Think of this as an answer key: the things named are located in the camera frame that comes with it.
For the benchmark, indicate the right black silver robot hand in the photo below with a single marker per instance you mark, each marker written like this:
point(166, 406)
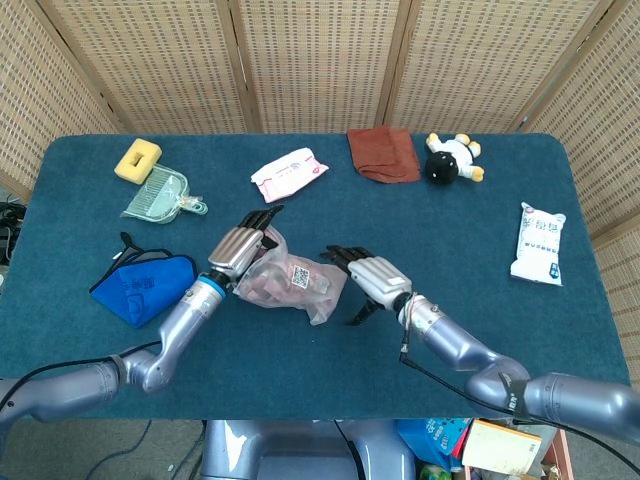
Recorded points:
point(380, 280)

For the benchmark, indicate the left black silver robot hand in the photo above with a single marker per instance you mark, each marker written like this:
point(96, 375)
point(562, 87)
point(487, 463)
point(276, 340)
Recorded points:
point(237, 247)

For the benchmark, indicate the pink floral garment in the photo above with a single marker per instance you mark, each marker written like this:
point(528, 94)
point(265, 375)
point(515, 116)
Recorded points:
point(275, 290)

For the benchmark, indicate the translucent plastic zip bag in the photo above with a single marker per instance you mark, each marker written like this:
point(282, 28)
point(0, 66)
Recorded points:
point(325, 295)

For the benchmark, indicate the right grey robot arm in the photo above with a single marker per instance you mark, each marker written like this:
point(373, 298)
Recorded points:
point(460, 345)

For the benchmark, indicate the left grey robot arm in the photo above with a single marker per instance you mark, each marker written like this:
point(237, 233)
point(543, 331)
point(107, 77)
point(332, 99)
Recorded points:
point(185, 320)

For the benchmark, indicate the blue cloth with black trim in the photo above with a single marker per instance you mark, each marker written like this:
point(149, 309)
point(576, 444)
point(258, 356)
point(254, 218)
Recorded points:
point(145, 285)

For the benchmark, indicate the brown folded cloth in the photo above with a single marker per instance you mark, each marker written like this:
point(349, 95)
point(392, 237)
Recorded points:
point(382, 155)

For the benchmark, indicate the pink white wet wipes pack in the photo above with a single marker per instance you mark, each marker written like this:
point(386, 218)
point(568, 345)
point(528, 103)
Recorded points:
point(290, 175)

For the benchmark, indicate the green plastic dustpan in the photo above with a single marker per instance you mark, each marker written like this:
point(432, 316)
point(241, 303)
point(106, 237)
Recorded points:
point(160, 197)

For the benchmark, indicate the blue carpet table cover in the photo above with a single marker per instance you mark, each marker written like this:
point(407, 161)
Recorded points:
point(300, 370)

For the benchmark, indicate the black white plush toy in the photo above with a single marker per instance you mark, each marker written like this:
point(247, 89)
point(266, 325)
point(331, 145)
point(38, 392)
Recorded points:
point(442, 167)

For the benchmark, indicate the yellow sponge with hole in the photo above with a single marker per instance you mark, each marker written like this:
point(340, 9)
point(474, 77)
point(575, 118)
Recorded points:
point(127, 167)

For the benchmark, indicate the white pouch with blue print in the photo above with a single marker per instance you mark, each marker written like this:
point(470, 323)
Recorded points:
point(537, 247)

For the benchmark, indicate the grey robot torso base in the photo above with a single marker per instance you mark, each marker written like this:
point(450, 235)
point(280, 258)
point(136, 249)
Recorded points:
point(300, 450)

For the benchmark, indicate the woven wooden folding screen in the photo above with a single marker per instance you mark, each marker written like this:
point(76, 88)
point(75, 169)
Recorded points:
point(320, 60)

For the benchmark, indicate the beige yellow book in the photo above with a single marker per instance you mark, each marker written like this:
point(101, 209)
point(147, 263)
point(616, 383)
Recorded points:
point(500, 447)

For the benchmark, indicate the pink plastic crate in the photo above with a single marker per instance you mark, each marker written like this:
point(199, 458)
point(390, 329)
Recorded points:
point(561, 455)

